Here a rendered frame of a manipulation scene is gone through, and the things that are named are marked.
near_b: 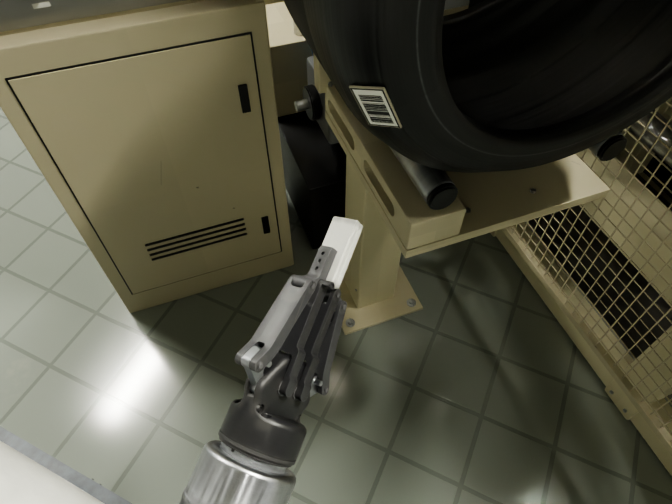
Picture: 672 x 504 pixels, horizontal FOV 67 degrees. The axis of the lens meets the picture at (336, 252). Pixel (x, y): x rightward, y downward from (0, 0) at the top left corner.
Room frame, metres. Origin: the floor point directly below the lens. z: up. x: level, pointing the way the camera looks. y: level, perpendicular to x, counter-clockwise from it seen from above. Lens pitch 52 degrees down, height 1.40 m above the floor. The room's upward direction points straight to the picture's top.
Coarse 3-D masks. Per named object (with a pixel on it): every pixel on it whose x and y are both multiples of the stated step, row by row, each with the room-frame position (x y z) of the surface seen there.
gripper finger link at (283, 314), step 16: (288, 288) 0.26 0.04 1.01; (304, 288) 0.25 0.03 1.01; (288, 304) 0.24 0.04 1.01; (304, 304) 0.24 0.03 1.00; (272, 320) 0.23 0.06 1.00; (288, 320) 0.22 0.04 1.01; (256, 336) 0.21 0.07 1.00; (272, 336) 0.21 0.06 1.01; (240, 352) 0.20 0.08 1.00; (272, 352) 0.20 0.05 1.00; (256, 368) 0.18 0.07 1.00
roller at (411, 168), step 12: (396, 156) 0.56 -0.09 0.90; (408, 168) 0.53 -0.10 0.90; (420, 168) 0.51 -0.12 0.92; (432, 168) 0.51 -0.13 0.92; (420, 180) 0.50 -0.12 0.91; (432, 180) 0.49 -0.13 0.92; (444, 180) 0.49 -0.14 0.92; (420, 192) 0.49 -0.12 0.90; (432, 192) 0.47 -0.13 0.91; (444, 192) 0.47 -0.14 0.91; (456, 192) 0.48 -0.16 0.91; (432, 204) 0.47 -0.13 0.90; (444, 204) 0.47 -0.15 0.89
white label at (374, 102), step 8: (352, 88) 0.44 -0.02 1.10; (360, 88) 0.43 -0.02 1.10; (368, 88) 0.43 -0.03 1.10; (376, 88) 0.42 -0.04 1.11; (384, 88) 0.42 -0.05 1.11; (360, 96) 0.44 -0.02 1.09; (368, 96) 0.43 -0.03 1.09; (376, 96) 0.43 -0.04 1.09; (384, 96) 0.42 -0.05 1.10; (360, 104) 0.44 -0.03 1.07; (368, 104) 0.44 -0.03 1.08; (376, 104) 0.43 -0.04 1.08; (384, 104) 0.43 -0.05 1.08; (368, 112) 0.44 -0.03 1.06; (376, 112) 0.44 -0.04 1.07; (384, 112) 0.43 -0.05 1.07; (392, 112) 0.43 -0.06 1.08; (368, 120) 0.45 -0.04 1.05; (376, 120) 0.44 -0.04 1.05; (384, 120) 0.44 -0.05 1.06; (392, 120) 0.43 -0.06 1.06
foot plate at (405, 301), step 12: (396, 288) 0.91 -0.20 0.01; (408, 288) 0.91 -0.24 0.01; (348, 300) 0.87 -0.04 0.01; (384, 300) 0.87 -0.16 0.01; (396, 300) 0.87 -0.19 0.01; (408, 300) 0.87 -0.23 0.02; (348, 312) 0.82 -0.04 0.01; (360, 312) 0.82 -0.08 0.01; (372, 312) 0.82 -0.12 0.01; (384, 312) 0.82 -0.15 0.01; (396, 312) 0.82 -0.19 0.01; (408, 312) 0.82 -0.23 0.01; (348, 324) 0.78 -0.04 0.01; (360, 324) 0.78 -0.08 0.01; (372, 324) 0.78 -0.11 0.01
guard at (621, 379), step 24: (552, 216) 0.81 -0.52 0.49; (624, 216) 0.67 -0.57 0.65; (552, 240) 0.78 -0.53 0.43; (624, 240) 0.64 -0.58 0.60; (528, 264) 0.80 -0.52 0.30; (576, 264) 0.70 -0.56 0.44; (552, 288) 0.71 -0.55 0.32; (624, 288) 0.58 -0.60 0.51; (576, 312) 0.64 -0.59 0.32; (624, 312) 0.55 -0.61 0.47; (648, 312) 0.52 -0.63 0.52; (600, 360) 0.52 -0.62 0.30; (648, 360) 0.46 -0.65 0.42; (624, 384) 0.45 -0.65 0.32; (648, 408) 0.40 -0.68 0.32
